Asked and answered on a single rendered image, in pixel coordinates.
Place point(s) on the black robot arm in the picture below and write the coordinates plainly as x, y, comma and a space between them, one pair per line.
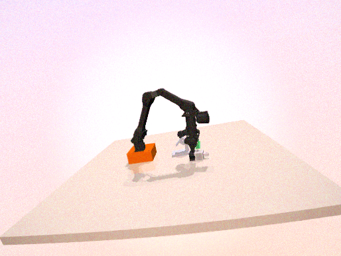
191, 114

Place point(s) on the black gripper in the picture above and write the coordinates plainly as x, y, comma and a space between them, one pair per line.
193, 134

